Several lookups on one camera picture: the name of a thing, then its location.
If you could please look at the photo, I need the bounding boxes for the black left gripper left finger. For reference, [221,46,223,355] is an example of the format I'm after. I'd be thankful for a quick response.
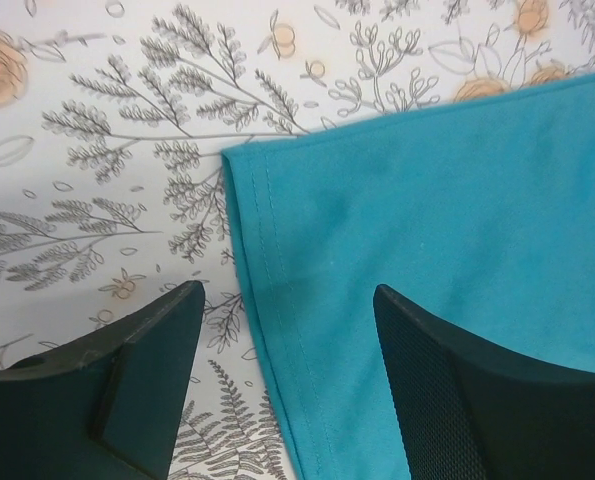
[0,281,205,480]

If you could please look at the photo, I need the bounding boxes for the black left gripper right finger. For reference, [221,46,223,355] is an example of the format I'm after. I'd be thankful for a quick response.
[373,285,595,479]

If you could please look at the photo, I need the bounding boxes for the teal t shirt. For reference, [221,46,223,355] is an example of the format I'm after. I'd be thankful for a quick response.
[222,73,595,479]

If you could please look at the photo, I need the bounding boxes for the floral patterned table mat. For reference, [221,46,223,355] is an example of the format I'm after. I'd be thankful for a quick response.
[0,1,595,479]

